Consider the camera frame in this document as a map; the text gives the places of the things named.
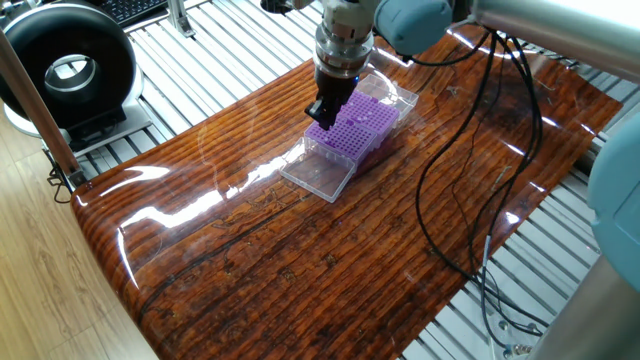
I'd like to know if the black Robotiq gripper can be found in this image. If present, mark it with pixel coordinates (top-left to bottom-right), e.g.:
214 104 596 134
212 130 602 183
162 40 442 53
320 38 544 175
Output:
304 68 361 132

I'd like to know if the purple pipette tip box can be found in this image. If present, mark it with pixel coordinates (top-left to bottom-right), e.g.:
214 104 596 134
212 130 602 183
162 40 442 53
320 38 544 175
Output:
278 118 379 205
335 73 420 151

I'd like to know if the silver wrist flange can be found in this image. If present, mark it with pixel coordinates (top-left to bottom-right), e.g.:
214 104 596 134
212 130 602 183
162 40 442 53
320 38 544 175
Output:
312 22 376 80

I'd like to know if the wood grain table mat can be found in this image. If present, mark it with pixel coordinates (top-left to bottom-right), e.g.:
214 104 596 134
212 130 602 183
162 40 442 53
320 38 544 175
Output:
69 24 624 360

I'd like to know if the black keyboard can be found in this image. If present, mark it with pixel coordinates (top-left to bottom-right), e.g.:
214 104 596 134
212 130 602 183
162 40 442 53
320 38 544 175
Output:
97 0 169 27

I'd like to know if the white printed camera mount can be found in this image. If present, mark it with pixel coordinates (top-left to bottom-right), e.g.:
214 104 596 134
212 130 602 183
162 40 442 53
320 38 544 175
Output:
292 0 377 32

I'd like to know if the black camera cable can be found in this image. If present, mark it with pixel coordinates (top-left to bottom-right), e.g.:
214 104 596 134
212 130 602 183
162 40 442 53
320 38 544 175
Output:
399 30 494 68

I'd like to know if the thick black cable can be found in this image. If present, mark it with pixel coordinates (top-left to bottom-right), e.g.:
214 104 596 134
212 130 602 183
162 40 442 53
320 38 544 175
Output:
414 30 551 329

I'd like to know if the thin black cable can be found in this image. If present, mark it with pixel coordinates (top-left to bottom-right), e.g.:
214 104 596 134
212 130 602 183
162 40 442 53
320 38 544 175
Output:
448 49 544 334

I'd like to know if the aluminium bracket stand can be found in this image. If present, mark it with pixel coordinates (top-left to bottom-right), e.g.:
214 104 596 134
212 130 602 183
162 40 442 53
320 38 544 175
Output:
166 0 197 39

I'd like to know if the white device base plate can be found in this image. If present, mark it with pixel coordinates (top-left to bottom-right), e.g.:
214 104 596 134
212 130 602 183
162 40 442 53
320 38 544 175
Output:
2 97 154 159

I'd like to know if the cable with silver plug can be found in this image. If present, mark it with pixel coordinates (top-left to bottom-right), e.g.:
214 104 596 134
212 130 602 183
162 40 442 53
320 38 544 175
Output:
478 34 545 349

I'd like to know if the thin black floor wire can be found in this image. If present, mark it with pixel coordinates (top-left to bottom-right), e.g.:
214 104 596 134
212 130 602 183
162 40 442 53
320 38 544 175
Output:
45 149 74 205

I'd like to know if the brown frame post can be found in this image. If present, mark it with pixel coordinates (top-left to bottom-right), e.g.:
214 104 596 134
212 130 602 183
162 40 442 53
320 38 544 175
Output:
0 29 87 191

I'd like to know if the black ring shaped device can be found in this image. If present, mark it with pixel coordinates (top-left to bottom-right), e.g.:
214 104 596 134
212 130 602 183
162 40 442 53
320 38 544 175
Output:
0 2 139 146

